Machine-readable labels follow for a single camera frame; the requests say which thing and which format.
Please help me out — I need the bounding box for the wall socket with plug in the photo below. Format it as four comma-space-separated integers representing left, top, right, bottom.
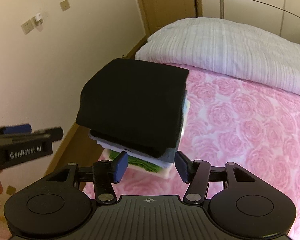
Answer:
21, 13, 44, 35

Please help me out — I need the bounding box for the white folded cloth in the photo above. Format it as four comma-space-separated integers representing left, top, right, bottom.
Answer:
88, 97, 192, 170

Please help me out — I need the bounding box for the wooden door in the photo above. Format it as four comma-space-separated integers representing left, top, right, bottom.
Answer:
138, 0, 203, 36

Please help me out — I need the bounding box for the wall switch plate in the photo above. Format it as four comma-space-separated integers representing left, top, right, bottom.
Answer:
59, 0, 70, 11

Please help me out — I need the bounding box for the pink rose blanket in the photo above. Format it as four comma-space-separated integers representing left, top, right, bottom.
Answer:
82, 63, 300, 240

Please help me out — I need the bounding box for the black garment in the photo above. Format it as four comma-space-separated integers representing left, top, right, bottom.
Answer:
76, 59, 189, 158

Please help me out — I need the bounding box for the green folded towel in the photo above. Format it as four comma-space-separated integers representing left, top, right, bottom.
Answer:
104, 150, 163, 173

